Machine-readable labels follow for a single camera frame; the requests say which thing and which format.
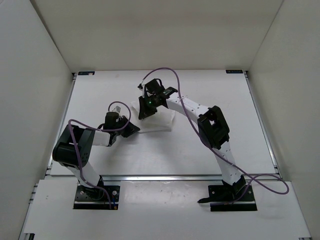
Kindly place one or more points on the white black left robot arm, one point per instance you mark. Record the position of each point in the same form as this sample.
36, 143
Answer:
74, 146

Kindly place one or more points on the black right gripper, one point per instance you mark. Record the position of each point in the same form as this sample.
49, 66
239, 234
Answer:
144, 112

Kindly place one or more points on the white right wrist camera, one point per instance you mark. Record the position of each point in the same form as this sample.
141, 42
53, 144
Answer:
143, 89

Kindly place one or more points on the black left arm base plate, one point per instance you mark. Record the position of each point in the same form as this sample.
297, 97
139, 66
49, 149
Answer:
94, 199

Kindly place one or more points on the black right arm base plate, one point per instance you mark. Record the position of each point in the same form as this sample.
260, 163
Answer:
221, 200

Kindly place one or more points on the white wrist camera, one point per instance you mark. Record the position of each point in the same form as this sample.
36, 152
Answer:
143, 89
117, 109

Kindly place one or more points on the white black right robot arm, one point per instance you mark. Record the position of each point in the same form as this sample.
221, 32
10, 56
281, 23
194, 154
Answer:
212, 130

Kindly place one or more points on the white pleated skirt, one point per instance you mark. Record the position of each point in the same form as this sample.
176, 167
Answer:
162, 120

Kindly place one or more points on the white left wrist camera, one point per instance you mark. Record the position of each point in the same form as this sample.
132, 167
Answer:
117, 109

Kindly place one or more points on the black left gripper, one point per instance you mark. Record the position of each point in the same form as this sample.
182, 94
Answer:
131, 129

